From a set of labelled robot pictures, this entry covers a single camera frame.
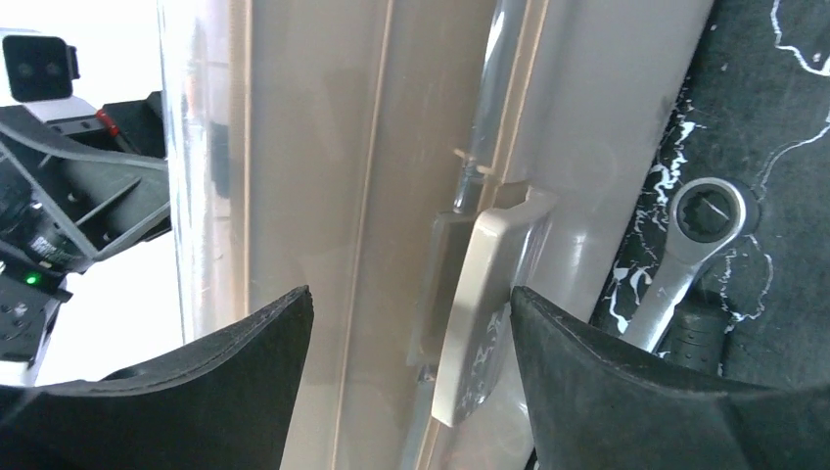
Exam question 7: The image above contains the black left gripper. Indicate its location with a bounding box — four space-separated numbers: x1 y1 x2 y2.
1 92 171 275

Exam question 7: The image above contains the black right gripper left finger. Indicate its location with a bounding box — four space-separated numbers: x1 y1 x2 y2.
1 286 314 469

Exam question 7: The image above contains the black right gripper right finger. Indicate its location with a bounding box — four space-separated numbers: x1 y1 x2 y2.
510 286 829 469

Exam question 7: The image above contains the translucent beige tool box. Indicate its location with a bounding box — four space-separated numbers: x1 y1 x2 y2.
159 1 712 469

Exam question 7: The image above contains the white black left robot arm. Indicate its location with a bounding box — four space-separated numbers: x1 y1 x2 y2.
1 91 171 387

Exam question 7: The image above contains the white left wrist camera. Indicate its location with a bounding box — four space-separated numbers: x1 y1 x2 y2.
1 27 96 122

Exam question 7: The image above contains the black handled claw hammer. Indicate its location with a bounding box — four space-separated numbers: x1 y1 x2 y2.
657 290 731 376

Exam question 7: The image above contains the silver ratchet ring wrench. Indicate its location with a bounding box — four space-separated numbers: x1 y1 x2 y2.
622 177 760 353

